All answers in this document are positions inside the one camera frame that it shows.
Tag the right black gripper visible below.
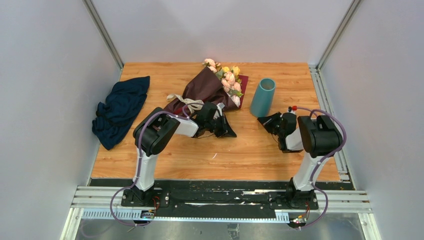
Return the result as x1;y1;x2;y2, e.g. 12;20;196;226
258;111;285;138

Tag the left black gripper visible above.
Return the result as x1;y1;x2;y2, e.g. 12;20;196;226
205;114;237;139

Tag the teal conical vase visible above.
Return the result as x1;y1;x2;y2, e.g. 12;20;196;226
249;78;276;118

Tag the cream ribbon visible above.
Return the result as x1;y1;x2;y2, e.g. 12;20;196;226
166;93;204;114

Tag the maroon wrapping paper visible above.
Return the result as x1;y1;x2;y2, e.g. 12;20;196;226
164;67;244;116

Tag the pink yellow flower bunch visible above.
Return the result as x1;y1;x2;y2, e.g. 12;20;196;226
202;58;248;108

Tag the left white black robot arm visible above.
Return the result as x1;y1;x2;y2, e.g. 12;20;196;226
126;102;237;207

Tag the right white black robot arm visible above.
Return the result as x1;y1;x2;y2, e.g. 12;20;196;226
257;109;347;209

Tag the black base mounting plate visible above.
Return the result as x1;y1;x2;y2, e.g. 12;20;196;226
89;178;332;220

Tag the dark blue crumpled cloth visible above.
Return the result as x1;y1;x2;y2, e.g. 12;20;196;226
91;76;151;151

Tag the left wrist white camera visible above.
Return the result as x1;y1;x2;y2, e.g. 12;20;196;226
213;102;225;120

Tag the right aluminium corner post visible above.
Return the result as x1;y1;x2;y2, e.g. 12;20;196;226
315;0;362;71

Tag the aluminium corner post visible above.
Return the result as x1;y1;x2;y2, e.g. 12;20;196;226
315;0;362;71
82;0;124;71

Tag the aluminium front rail frame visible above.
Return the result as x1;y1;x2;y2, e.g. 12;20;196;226
61;180;382;240

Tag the left aluminium corner post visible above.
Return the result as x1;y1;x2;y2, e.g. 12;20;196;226
82;0;124;71

